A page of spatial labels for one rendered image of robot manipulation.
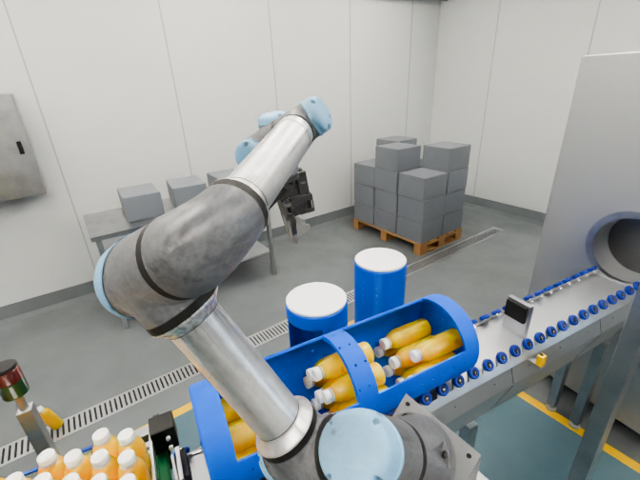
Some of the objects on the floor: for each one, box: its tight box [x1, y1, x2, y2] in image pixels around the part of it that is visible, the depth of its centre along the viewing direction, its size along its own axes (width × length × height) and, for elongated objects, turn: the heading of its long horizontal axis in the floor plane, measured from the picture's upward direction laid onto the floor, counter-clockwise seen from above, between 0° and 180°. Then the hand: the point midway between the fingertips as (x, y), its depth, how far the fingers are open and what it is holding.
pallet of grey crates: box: [353, 135, 471, 256], centre depth 463 cm, size 120×80×119 cm
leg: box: [569, 341, 610, 430], centre depth 200 cm, size 6×6×63 cm
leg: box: [546, 362, 571, 412], centre depth 212 cm, size 6×6×63 cm
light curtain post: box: [567, 284, 640, 480], centre depth 135 cm, size 6×6×170 cm
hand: (292, 240), depth 103 cm, fingers closed
